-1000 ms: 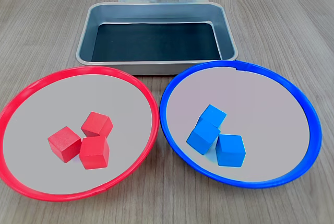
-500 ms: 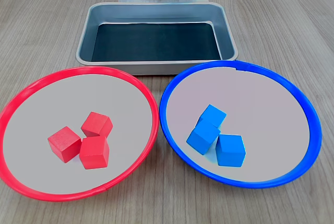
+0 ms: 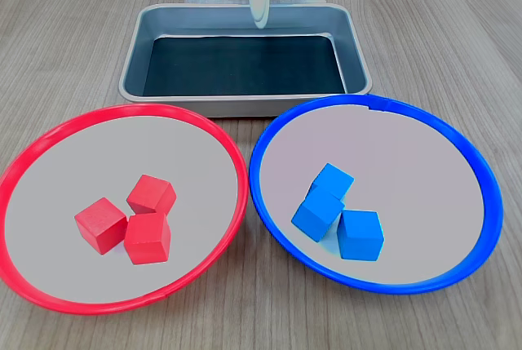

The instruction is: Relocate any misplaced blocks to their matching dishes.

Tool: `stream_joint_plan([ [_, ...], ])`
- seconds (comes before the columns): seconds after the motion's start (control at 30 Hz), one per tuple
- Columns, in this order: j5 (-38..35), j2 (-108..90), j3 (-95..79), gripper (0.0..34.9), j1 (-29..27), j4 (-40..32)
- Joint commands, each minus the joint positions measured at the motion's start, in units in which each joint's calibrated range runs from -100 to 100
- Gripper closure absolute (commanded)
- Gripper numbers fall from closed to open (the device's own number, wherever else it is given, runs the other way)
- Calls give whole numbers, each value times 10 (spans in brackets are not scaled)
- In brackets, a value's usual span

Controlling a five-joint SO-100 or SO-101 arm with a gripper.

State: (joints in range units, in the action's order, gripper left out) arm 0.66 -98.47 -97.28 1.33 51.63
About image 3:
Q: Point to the red cube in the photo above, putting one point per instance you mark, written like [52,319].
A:
[147,240]
[100,225]
[151,193]

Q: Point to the blue cube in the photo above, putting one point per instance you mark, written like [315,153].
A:
[316,215]
[334,180]
[361,236]

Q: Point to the black mat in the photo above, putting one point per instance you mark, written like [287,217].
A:
[244,68]

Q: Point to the steel tray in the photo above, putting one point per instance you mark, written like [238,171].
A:
[138,60]

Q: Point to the red-rimmed white plate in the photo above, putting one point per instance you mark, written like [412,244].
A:
[61,162]

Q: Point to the blue-rimmed white plate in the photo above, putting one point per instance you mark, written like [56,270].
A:
[428,203]

